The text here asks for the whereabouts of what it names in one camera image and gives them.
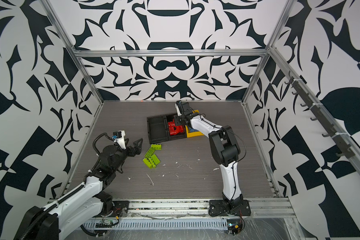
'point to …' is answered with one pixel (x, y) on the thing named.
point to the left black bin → (157, 129)
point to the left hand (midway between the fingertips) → (134, 136)
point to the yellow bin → (193, 134)
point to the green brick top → (156, 146)
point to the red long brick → (171, 123)
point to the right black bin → (169, 118)
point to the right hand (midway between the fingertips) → (177, 116)
